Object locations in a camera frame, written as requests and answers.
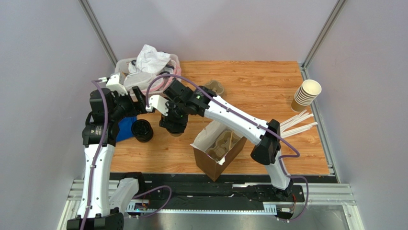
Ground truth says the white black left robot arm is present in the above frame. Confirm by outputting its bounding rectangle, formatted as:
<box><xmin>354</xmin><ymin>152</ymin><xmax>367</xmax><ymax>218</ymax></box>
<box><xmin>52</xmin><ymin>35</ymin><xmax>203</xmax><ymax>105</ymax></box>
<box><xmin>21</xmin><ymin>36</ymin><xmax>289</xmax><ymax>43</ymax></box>
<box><xmin>66</xmin><ymin>86</ymin><xmax>146</xmax><ymax>230</ymax></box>

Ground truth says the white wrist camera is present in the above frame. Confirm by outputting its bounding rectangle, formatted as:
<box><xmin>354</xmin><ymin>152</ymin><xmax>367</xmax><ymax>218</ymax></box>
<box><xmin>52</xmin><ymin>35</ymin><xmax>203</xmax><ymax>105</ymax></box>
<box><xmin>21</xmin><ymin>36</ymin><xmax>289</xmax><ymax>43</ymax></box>
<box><xmin>146</xmin><ymin>95</ymin><xmax>169</xmax><ymax>116</ymax></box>
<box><xmin>98</xmin><ymin>72</ymin><xmax>128</xmax><ymax>96</ymax></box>

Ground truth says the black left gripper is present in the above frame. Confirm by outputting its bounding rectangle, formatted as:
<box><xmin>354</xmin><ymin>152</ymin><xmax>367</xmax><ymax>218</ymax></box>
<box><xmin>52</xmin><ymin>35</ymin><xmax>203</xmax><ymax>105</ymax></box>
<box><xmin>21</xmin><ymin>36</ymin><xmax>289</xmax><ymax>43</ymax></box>
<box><xmin>110</xmin><ymin>86</ymin><xmax>150</xmax><ymax>123</ymax></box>

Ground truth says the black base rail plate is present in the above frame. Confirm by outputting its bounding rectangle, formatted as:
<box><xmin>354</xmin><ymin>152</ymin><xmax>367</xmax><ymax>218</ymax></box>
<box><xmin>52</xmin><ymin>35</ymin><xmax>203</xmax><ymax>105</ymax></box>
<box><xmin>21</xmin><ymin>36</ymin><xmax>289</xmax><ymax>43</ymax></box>
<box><xmin>108</xmin><ymin>172</ymin><xmax>339</xmax><ymax>211</ymax></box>

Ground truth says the cardboard cup carrier tray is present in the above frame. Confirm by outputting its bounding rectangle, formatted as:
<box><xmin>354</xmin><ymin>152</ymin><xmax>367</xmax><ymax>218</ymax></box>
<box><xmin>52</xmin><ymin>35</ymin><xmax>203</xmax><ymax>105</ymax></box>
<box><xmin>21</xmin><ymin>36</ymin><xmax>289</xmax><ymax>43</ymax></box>
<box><xmin>204</xmin><ymin>80</ymin><xmax>225</xmax><ymax>96</ymax></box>

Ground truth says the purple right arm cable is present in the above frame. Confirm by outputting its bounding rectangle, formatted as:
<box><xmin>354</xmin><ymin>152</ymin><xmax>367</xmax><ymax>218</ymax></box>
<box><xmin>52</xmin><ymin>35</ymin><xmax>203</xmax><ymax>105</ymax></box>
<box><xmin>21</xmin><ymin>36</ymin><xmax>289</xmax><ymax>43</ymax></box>
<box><xmin>145</xmin><ymin>74</ymin><xmax>309</xmax><ymax>223</ymax></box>

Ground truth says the white plastic basket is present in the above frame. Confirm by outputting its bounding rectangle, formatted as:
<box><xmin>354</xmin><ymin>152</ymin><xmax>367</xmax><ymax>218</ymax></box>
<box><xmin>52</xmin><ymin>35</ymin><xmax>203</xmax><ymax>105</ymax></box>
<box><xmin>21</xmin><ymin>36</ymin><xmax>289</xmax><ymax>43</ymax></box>
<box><xmin>115</xmin><ymin>54</ymin><xmax>180</xmax><ymax>77</ymax></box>

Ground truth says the aluminium frame rail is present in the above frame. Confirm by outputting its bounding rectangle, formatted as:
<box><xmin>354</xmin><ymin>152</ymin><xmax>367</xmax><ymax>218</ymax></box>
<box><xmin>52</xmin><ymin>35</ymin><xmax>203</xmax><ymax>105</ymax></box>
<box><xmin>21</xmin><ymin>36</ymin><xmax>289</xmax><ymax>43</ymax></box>
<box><xmin>57</xmin><ymin>178</ymin><xmax>365</xmax><ymax>230</ymax></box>

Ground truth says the single cardboard cup carrier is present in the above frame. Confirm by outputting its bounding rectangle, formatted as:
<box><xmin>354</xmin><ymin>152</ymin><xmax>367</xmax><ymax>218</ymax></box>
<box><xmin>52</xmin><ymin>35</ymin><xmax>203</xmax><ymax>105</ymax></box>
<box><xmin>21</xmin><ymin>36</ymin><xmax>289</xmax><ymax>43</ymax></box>
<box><xmin>206</xmin><ymin>130</ymin><xmax>241</xmax><ymax>161</ymax></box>

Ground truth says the crumpled white paper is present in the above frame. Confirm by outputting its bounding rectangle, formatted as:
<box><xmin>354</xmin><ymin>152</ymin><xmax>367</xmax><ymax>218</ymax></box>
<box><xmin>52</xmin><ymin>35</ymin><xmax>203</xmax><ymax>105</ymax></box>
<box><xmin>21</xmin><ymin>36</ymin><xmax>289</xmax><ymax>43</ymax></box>
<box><xmin>128</xmin><ymin>44</ymin><xmax>171</xmax><ymax>75</ymax></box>

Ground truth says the pink white item in basket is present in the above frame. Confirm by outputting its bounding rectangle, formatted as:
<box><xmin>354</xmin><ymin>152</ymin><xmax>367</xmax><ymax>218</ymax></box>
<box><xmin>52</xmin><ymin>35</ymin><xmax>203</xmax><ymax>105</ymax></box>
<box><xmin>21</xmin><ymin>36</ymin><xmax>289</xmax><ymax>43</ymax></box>
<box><xmin>124</xmin><ymin>60</ymin><xmax>181</xmax><ymax>94</ymax></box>

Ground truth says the brown paper coffee cup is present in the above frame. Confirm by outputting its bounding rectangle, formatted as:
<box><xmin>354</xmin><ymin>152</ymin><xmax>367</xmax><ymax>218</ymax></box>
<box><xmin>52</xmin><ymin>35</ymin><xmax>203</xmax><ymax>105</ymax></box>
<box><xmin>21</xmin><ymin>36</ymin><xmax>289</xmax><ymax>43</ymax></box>
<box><xmin>170</xmin><ymin>132</ymin><xmax>182</xmax><ymax>137</ymax></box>

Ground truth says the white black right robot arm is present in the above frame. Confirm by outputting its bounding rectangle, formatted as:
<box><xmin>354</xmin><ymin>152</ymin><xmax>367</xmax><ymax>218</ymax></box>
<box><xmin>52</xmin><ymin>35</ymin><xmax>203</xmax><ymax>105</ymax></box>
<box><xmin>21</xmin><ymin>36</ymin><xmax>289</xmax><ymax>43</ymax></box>
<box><xmin>148</xmin><ymin>80</ymin><xmax>294</xmax><ymax>197</ymax></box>

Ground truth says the brown paper bag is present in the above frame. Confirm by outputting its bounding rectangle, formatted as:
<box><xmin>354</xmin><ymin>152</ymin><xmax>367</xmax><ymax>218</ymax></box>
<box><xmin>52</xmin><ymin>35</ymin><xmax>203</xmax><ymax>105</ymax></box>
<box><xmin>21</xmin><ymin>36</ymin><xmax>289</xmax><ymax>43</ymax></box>
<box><xmin>191</xmin><ymin>121</ymin><xmax>247</xmax><ymax>182</ymax></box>

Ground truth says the stack of paper cups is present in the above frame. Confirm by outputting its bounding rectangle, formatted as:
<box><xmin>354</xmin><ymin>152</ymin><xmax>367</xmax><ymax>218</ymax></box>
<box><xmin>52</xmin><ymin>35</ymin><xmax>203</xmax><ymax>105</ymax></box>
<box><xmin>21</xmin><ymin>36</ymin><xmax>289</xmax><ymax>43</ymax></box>
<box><xmin>291</xmin><ymin>80</ymin><xmax>322</xmax><ymax>112</ymax></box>

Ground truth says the blue folded cloth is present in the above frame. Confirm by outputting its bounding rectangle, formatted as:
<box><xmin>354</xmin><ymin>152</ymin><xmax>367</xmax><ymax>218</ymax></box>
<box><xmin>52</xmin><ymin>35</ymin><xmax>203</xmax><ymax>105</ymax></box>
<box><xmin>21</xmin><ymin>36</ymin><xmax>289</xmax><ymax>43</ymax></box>
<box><xmin>116</xmin><ymin>116</ymin><xmax>137</xmax><ymax>142</ymax></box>

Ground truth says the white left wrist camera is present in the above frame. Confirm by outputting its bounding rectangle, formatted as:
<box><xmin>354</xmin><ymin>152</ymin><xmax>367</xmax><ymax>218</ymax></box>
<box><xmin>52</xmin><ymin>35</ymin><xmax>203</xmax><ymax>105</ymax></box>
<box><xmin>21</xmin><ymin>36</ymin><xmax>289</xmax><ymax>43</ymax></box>
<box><xmin>98</xmin><ymin>72</ymin><xmax>128</xmax><ymax>96</ymax></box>

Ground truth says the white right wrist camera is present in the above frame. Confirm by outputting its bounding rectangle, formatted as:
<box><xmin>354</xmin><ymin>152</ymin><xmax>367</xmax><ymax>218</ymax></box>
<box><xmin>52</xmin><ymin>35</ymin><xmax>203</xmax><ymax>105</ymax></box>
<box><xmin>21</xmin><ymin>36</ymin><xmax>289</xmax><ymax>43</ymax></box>
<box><xmin>146</xmin><ymin>95</ymin><xmax>169</xmax><ymax>116</ymax></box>

